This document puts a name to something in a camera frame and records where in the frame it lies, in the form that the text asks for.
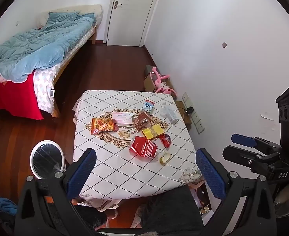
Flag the white box with blue label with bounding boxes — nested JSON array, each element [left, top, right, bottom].
[[166, 106, 179, 124]]

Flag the large crushed red can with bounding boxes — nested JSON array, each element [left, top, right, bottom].
[[128, 136, 158, 158]]

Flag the yellow snack packet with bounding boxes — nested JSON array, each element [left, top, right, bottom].
[[142, 124, 165, 140]]

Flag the small wooden side table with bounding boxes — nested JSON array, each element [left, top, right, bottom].
[[175, 101, 193, 128]]

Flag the table with patterned tablecloth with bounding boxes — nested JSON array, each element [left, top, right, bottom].
[[72, 90, 204, 201]]

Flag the red cloth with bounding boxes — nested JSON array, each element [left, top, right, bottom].
[[0, 73, 44, 120]]

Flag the orange snack packet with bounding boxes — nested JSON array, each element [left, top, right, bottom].
[[91, 117, 119, 135]]

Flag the light blue blanket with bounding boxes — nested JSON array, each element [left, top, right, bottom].
[[0, 11, 96, 83]]

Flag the wall socket panel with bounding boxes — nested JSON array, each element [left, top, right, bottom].
[[182, 92, 192, 109], [191, 112, 205, 134]]

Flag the brown snack packet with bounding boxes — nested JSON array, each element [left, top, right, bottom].
[[134, 112, 152, 132]]

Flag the patterned bed sheet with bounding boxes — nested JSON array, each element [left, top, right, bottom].
[[33, 63, 61, 113]]

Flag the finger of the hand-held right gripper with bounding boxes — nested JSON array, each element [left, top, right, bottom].
[[231, 133, 282, 153], [222, 146, 280, 175]]

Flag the blue cloth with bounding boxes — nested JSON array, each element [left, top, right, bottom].
[[0, 197, 17, 217]]

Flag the person's right forearm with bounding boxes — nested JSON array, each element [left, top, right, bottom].
[[274, 182, 289, 217]]

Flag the white tissue packet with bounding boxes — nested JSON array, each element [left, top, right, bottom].
[[112, 111, 136, 124]]

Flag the small red packet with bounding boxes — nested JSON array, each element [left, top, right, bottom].
[[159, 134, 172, 148]]

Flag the white round trash bin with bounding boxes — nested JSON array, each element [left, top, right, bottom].
[[30, 140, 67, 180]]

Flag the white pillow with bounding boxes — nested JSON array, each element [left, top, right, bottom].
[[37, 13, 50, 27]]

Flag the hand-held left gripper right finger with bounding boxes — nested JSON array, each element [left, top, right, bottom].
[[196, 148, 276, 236]]

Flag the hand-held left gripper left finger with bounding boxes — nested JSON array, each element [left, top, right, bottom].
[[14, 148, 97, 236]]

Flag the dark fuzzy cloth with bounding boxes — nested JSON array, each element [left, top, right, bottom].
[[140, 185, 204, 236]]

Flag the blue white milk carton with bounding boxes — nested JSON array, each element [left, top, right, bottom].
[[142, 100, 156, 113]]

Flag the pink toy on cardboard box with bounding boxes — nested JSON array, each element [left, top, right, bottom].
[[144, 65, 174, 92]]

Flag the crumpled pale wrapper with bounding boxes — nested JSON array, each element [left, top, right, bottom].
[[159, 152, 171, 165]]

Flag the pink plush toy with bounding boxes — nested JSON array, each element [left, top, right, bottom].
[[149, 66, 177, 96]]

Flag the white door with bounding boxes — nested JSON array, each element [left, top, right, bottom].
[[106, 0, 161, 47]]

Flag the wooden bed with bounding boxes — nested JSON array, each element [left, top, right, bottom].
[[0, 4, 103, 118]]

